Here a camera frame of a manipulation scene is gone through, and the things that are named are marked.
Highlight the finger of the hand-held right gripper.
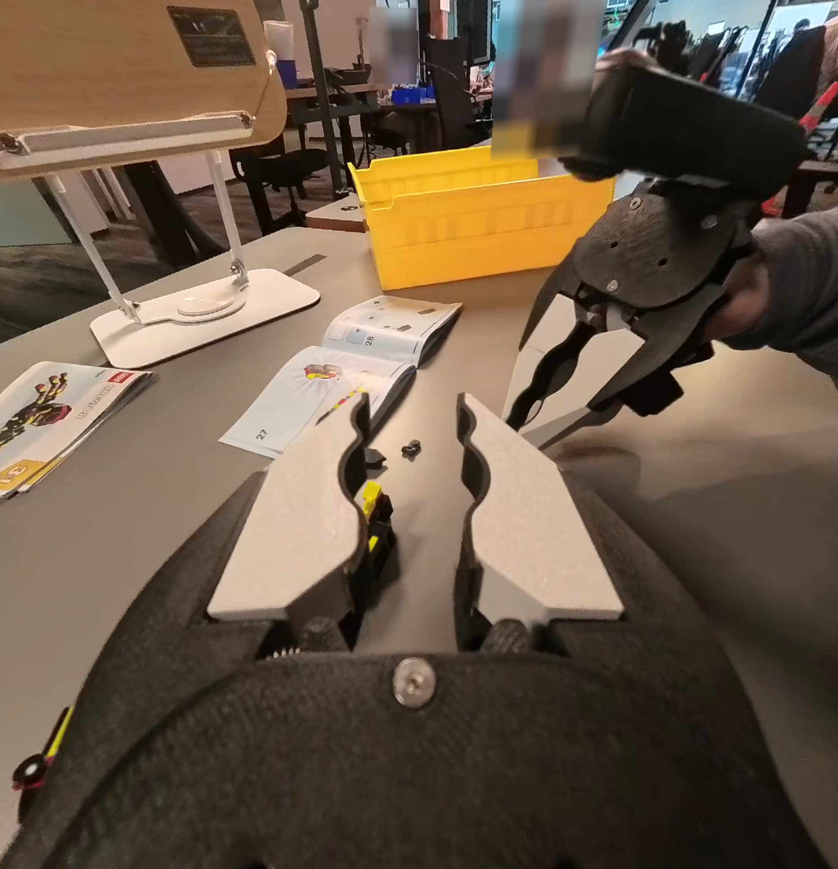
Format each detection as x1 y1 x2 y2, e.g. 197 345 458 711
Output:
500 265 599 432
526 325 649 451

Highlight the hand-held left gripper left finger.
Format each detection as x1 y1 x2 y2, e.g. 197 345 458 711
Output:
206 392 374 639

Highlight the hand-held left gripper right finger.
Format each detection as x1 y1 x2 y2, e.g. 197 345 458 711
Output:
454 392 626 649

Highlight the small black yellow brick assembly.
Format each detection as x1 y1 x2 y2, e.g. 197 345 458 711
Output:
351 480 401 598

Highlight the yellow plastic bin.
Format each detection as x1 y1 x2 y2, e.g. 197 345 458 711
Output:
348 144 618 293

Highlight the person's right hand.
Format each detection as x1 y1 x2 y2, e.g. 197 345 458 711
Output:
721 254 776 344

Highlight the open instruction booklet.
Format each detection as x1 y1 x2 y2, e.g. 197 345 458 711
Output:
218 295 463 458

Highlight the black office chair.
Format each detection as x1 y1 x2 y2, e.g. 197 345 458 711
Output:
752 26 828 123
229 146 329 235

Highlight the closed instruction booklet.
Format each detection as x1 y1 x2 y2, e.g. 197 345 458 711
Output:
0 361 153 501

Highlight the background work desk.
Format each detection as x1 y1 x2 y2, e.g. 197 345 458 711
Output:
283 80 399 160

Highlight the black tripod pole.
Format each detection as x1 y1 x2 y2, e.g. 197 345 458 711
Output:
301 0 346 199

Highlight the wooden board stand white base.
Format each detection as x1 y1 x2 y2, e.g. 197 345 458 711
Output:
0 0 322 369

